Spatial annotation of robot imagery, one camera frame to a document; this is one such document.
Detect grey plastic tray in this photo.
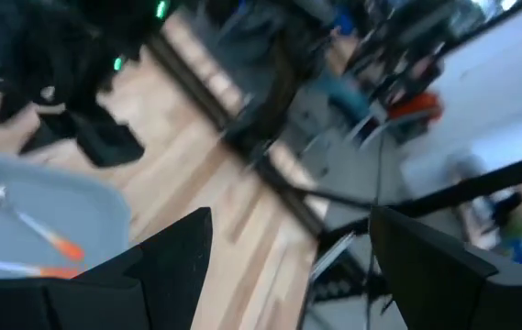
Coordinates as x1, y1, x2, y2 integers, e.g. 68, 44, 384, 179
0, 149, 132, 281

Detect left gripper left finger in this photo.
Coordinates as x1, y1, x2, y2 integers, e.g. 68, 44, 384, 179
0, 206, 214, 330

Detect orange blurred object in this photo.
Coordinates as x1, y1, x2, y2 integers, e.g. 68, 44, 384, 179
387, 91, 444, 123

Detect metal fork orange handle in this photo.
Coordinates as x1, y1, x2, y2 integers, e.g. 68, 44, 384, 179
0, 257, 83, 281

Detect black frame bar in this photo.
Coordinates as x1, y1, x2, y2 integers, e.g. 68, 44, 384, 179
322, 149, 522, 240

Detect black table edge rail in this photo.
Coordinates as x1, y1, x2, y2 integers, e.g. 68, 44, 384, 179
149, 31, 331, 240

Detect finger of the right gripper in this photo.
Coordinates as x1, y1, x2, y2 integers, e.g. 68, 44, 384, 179
73, 109, 147, 169
18, 120, 79, 156

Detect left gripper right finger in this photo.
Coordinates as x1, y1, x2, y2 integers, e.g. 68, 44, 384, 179
369, 205, 522, 330

